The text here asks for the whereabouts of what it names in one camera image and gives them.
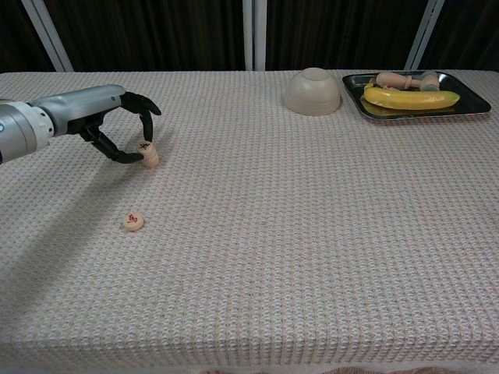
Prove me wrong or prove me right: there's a rectangular metal tray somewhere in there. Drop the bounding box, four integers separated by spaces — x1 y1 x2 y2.
342 69 492 121

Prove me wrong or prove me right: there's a wooden toy pin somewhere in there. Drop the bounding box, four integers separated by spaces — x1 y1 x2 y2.
375 71 413 90

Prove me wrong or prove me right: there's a beige upturned bowl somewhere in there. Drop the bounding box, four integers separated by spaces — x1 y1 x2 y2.
281 66 342 117

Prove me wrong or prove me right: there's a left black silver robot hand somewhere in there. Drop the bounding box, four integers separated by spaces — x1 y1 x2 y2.
30 84 162 164

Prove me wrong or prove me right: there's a beige woven tablecloth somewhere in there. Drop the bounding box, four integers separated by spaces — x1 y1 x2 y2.
0 69 499 374

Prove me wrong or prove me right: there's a black curtain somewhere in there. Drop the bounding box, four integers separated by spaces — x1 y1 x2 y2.
264 0 428 72
44 0 246 73
0 0 55 74
423 0 499 72

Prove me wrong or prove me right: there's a white frame post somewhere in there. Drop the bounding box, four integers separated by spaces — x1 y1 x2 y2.
404 0 445 71
242 0 267 72
21 0 75 73

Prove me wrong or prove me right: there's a yellow banana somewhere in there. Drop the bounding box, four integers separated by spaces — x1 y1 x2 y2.
363 83 461 111

